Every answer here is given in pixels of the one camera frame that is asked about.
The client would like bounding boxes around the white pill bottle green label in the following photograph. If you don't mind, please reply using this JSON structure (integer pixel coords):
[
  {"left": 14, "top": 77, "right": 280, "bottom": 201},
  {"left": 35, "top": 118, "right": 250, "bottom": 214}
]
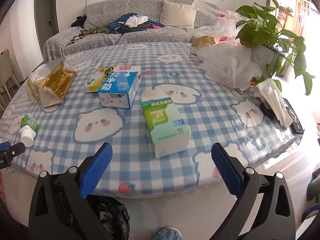
[{"left": 20, "top": 114, "right": 37, "bottom": 147}]

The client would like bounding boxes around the gold foil package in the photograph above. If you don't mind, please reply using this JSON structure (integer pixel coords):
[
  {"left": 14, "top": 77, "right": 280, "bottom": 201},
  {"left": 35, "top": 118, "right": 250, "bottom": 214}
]
[{"left": 39, "top": 60, "right": 77, "bottom": 108}]

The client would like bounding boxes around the yellow white snack wrapper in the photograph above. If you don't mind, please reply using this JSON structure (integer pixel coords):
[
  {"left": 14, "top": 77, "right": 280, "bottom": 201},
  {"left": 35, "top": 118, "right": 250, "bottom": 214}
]
[{"left": 82, "top": 66, "right": 114, "bottom": 93}]

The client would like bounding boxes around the blue milk carton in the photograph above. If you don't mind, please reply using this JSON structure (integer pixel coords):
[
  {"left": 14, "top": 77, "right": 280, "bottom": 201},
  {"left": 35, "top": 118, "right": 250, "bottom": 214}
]
[{"left": 98, "top": 65, "right": 142, "bottom": 109}]

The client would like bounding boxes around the green medicine box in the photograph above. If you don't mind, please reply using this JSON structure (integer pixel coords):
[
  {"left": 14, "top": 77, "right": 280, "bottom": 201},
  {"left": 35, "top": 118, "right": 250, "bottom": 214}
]
[{"left": 142, "top": 89, "right": 191, "bottom": 158}]

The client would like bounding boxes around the clear bag yellow ribbon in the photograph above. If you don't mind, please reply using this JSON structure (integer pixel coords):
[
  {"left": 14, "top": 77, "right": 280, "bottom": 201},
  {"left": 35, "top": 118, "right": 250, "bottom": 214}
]
[{"left": 27, "top": 64, "right": 50, "bottom": 101}]

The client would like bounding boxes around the black lined trash bin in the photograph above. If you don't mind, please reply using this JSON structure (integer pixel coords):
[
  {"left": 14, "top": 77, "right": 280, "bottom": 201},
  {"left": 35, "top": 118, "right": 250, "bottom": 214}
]
[{"left": 86, "top": 195, "right": 130, "bottom": 239}]

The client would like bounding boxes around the person's left hand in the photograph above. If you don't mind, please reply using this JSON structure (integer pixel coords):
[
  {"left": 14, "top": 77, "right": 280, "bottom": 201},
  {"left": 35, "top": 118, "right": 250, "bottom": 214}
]
[{"left": 0, "top": 172, "right": 7, "bottom": 206}]

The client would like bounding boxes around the beige dining chair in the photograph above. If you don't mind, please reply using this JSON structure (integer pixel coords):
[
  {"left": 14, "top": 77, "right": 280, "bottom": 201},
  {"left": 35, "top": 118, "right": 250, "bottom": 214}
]
[{"left": 0, "top": 49, "right": 21, "bottom": 100}]

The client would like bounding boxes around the blue fuzzy slipper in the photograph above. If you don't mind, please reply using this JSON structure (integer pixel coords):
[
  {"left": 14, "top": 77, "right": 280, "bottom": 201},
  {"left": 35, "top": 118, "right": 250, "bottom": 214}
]
[{"left": 152, "top": 226, "right": 182, "bottom": 240}]

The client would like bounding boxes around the stack of white napkins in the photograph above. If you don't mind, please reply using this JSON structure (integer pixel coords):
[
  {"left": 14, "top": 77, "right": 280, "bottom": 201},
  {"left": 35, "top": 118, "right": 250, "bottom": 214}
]
[{"left": 256, "top": 79, "right": 293, "bottom": 128}]

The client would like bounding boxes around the grey green door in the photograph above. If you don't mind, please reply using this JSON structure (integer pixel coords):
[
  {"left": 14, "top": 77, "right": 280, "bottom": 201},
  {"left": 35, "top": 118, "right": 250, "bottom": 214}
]
[{"left": 34, "top": 0, "right": 59, "bottom": 56}]

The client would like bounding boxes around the blue checkered bear tablecloth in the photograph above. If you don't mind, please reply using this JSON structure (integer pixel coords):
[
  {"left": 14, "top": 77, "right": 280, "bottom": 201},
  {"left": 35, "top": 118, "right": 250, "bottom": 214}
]
[{"left": 1, "top": 42, "right": 302, "bottom": 198}]

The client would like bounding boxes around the black bag on sofa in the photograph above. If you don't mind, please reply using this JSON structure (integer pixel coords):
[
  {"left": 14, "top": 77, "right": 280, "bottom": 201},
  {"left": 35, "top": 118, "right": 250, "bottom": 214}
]
[{"left": 70, "top": 15, "right": 87, "bottom": 28}]

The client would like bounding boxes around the white crumpled plastic bag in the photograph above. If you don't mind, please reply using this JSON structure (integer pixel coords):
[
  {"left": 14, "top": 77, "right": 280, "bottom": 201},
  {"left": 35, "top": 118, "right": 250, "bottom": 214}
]
[{"left": 197, "top": 42, "right": 262, "bottom": 88}]

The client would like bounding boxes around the potted green plant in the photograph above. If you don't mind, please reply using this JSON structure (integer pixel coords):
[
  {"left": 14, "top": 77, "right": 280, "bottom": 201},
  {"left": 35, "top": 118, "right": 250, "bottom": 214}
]
[{"left": 235, "top": 0, "right": 315, "bottom": 96}]

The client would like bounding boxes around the pile of clothes on sofa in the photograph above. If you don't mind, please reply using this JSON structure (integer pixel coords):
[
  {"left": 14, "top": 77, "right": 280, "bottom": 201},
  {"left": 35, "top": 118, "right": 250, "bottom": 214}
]
[{"left": 95, "top": 13, "right": 165, "bottom": 34}]

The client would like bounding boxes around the white red plastic bag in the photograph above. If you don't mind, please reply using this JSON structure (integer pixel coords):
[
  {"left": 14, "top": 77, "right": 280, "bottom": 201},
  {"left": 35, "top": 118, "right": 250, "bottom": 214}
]
[{"left": 187, "top": 0, "right": 249, "bottom": 46}]

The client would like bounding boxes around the beige cushion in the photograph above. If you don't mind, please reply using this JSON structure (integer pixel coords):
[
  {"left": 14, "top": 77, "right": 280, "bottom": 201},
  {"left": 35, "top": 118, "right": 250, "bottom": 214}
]
[{"left": 160, "top": 1, "right": 197, "bottom": 29}]

